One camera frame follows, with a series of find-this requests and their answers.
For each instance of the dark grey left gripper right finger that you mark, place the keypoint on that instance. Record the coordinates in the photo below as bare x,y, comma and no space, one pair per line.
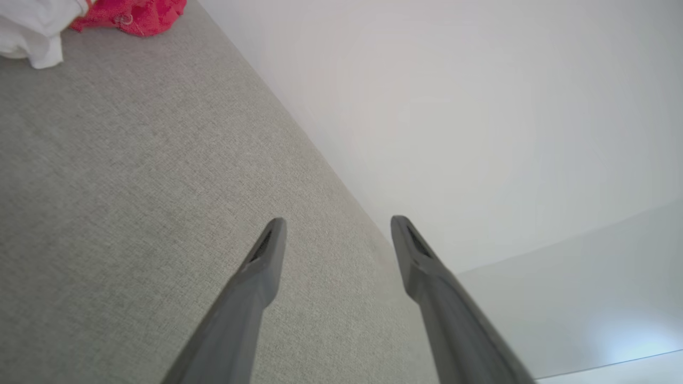
453,325

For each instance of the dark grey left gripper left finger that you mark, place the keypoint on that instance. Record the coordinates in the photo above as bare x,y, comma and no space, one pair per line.
240,314

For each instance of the white and red garment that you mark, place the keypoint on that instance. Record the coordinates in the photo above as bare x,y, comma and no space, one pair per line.
32,26

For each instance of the light grey fabric sofa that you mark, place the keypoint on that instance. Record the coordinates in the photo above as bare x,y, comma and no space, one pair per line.
133,186

